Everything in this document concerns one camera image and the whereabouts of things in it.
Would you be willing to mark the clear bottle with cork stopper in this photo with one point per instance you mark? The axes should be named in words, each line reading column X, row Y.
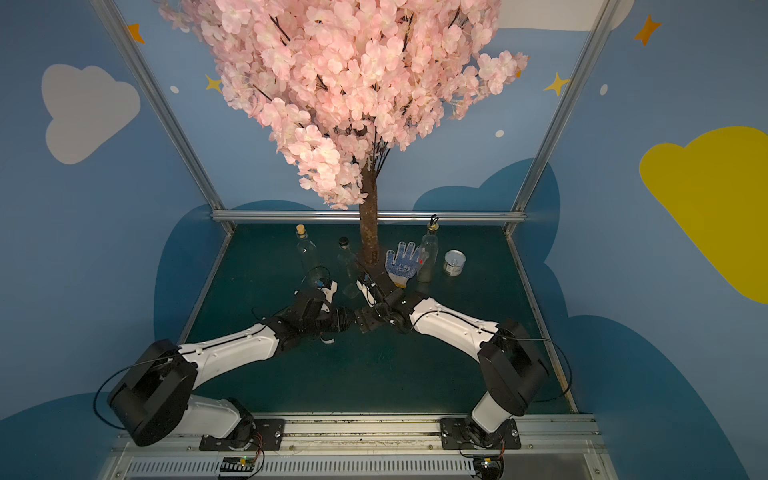
column 308, row 254

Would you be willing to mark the red bottle label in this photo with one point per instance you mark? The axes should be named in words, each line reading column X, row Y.
column 327, row 339

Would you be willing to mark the aluminium front rail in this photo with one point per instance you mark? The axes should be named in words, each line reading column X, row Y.
column 387, row 446

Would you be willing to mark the small circuit board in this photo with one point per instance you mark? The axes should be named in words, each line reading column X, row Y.
column 239, row 467
column 488, row 468

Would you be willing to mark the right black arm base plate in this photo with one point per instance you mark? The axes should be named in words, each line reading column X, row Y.
column 464, row 434

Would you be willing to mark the blue dotted white work glove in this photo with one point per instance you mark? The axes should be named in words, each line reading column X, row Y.
column 403, row 263

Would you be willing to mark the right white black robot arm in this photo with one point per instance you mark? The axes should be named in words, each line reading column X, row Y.
column 512, row 367

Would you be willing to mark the left small circuit board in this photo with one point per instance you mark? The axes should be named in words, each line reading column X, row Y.
column 239, row 467

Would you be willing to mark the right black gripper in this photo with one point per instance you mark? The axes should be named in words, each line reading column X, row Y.
column 383, row 289

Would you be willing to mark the tall clear bottle gold stopper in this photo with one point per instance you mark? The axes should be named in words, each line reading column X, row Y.
column 429, row 251

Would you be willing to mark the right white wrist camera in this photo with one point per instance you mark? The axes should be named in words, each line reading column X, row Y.
column 368, row 291

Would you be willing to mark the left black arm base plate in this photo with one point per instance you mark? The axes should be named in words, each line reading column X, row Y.
column 254, row 435

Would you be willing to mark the clear bottle with black cap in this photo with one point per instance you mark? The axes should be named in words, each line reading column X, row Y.
column 349, row 266

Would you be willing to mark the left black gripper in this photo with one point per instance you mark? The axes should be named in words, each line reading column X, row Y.
column 339, row 320

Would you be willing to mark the pink cherry blossom tree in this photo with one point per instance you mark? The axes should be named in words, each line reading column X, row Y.
column 341, row 83

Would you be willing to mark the small metal tin can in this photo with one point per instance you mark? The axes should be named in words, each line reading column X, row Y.
column 454, row 262

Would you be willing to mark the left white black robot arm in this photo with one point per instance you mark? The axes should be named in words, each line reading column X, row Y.
column 156, row 395

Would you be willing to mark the right small circuit board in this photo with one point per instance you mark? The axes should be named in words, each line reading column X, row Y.
column 488, row 468

